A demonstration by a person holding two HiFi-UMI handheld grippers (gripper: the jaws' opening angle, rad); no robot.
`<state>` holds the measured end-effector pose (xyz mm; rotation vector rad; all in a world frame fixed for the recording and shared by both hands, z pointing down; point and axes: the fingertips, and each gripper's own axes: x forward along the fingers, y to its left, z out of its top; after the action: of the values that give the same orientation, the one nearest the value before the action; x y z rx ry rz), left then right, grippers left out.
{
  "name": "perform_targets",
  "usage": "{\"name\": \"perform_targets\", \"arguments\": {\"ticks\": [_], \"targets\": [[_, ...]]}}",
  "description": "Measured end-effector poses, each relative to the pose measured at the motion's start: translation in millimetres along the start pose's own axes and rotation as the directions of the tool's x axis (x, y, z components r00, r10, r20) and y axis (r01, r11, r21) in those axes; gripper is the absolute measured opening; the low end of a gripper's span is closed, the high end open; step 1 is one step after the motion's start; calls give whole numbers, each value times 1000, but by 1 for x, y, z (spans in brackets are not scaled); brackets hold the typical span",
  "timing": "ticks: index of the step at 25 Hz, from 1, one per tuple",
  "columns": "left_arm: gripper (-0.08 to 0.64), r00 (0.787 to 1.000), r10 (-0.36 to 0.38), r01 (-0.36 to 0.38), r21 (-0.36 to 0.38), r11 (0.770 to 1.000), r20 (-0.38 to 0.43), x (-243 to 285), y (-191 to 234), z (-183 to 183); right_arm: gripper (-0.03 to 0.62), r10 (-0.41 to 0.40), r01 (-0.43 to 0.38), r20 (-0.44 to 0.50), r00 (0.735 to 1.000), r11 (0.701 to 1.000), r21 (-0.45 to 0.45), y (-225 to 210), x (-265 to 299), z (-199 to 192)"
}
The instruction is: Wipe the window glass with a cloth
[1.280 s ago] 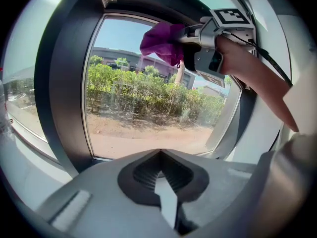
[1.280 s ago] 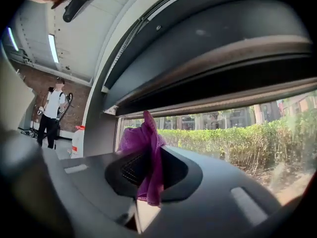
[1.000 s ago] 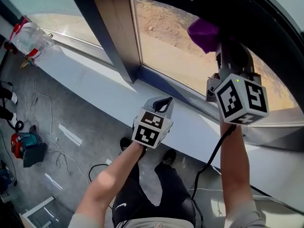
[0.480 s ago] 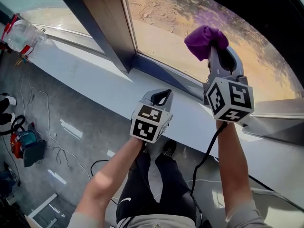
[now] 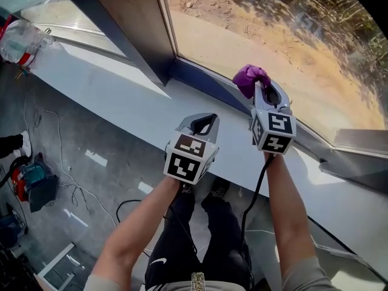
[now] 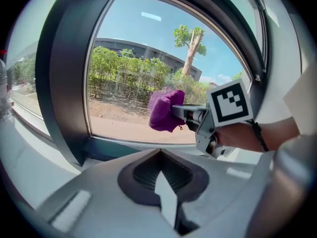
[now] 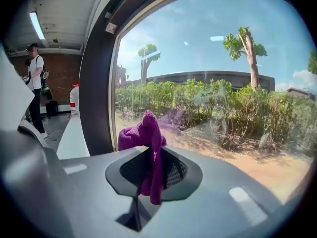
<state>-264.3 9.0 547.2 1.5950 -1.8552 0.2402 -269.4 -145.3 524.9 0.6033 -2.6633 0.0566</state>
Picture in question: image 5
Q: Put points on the glittery grey tag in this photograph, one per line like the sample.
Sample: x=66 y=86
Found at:
x=198 y=280

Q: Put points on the purple cloth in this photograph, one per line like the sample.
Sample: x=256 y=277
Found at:
x=248 y=79

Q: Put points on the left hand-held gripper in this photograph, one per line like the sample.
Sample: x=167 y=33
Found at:
x=185 y=162

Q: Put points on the small clear window glass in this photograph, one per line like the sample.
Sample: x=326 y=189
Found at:
x=257 y=35

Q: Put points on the black trousers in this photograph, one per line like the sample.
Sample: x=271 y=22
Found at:
x=218 y=247

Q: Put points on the red power tool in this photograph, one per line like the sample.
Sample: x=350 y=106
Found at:
x=27 y=177

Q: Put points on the grey shirt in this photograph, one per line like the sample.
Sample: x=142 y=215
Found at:
x=303 y=277

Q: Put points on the white window sill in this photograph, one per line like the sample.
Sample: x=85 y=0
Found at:
x=121 y=102

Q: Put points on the bundle of wooden sticks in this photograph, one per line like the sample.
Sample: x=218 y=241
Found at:
x=22 y=72

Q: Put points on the clear plastic bottle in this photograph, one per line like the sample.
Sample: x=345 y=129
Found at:
x=21 y=42

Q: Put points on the white table frame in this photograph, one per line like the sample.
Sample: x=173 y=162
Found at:
x=57 y=259

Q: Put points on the person's left forearm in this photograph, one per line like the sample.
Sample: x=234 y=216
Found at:
x=136 y=232

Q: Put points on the black right shoe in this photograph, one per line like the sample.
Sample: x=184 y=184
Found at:
x=219 y=188

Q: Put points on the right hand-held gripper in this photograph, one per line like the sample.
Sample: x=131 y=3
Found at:
x=272 y=132

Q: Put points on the person's right forearm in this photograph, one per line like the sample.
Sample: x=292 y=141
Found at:
x=288 y=214

